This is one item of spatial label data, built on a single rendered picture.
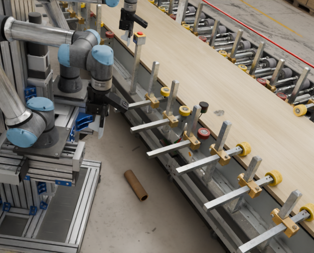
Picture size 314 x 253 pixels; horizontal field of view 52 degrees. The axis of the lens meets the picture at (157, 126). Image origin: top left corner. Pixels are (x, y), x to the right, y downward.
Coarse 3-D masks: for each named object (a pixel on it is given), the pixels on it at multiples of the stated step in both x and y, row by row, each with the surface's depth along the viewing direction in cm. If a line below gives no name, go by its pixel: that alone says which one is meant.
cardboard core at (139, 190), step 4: (128, 172) 281; (132, 172) 282; (128, 176) 278; (132, 176) 278; (128, 180) 277; (132, 180) 275; (136, 180) 275; (132, 184) 273; (136, 184) 271; (140, 184) 273; (132, 188) 274; (136, 188) 269; (140, 188) 269; (136, 192) 268; (140, 192) 266; (144, 192) 266; (140, 196) 264; (144, 196) 271; (140, 200) 266
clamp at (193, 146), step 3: (186, 132) 209; (186, 135) 207; (183, 138) 210; (186, 138) 207; (189, 138) 205; (192, 138) 206; (195, 138) 206; (192, 141) 203; (198, 141) 204; (192, 144) 203; (195, 144) 202; (198, 144) 203; (192, 147) 204; (195, 147) 203; (198, 147) 205
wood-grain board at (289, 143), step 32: (160, 32) 320; (160, 64) 269; (192, 64) 277; (224, 64) 286; (192, 96) 238; (224, 96) 245; (256, 96) 252; (256, 128) 219; (288, 128) 225; (288, 160) 198; (288, 192) 177
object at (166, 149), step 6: (198, 138) 208; (174, 144) 200; (180, 144) 201; (186, 144) 202; (156, 150) 193; (162, 150) 194; (168, 150) 196; (174, 150) 199; (150, 156) 190; (156, 156) 193
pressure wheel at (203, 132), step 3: (201, 129) 208; (204, 129) 209; (198, 132) 206; (201, 132) 206; (204, 132) 206; (207, 132) 207; (198, 135) 206; (201, 135) 204; (204, 135) 204; (207, 135) 204; (201, 138) 206; (204, 138) 205; (207, 138) 206
